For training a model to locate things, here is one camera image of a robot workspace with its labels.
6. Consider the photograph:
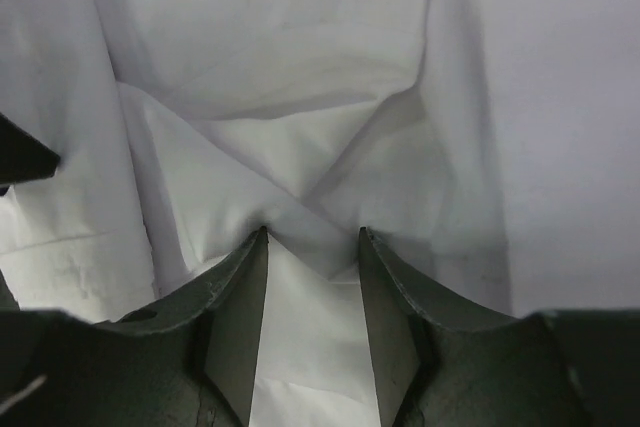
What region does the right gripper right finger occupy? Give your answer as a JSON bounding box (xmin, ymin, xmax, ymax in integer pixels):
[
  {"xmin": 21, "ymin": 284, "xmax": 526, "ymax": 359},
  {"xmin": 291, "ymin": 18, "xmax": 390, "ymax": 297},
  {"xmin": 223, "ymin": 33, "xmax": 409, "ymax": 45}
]
[{"xmin": 358, "ymin": 228, "xmax": 639, "ymax": 426}]

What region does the white long sleeve shirt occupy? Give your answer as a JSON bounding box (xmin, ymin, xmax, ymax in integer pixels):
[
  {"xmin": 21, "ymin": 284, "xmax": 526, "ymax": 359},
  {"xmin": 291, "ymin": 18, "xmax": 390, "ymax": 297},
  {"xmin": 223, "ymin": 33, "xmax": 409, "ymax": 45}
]
[{"xmin": 1, "ymin": 0, "xmax": 639, "ymax": 426}]

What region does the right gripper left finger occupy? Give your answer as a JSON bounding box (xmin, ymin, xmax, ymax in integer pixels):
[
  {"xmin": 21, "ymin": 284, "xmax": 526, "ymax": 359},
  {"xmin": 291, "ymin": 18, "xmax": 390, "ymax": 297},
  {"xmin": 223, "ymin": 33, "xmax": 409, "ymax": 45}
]
[{"xmin": 1, "ymin": 229, "xmax": 268, "ymax": 426}]

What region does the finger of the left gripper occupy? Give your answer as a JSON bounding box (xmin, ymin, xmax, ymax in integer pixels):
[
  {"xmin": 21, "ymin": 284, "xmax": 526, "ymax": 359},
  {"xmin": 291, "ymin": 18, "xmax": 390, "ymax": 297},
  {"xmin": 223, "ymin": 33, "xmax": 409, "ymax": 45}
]
[{"xmin": 0, "ymin": 115, "xmax": 61, "ymax": 185}]

